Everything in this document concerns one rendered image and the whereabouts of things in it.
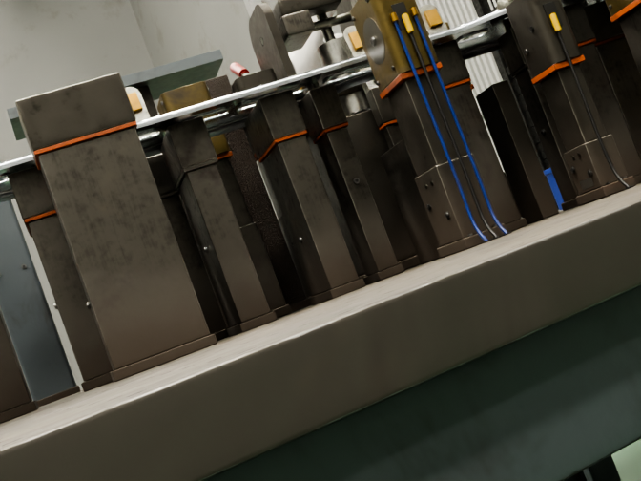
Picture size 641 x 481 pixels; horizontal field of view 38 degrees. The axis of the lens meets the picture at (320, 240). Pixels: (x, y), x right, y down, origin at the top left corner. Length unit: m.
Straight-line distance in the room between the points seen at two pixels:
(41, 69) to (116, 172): 9.44
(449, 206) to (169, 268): 0.35
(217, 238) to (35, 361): 0.46
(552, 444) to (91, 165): 0.71
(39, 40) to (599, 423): 10.24
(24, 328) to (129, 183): 0.54
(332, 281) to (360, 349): 0.85
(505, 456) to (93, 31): 10.38
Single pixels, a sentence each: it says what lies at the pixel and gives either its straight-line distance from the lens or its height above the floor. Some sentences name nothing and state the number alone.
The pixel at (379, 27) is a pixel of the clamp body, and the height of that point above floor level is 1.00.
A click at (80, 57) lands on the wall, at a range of 10.61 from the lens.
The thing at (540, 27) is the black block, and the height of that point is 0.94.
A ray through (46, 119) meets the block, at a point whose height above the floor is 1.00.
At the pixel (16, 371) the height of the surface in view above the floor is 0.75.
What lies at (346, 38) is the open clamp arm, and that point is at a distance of 1.54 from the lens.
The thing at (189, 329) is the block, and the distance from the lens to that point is 1.05.
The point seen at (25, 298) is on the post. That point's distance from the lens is 1.56.
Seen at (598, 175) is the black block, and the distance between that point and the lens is 1.25.
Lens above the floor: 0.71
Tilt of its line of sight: 3 degrees up
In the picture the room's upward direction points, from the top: 20 degrees counter-clockwise
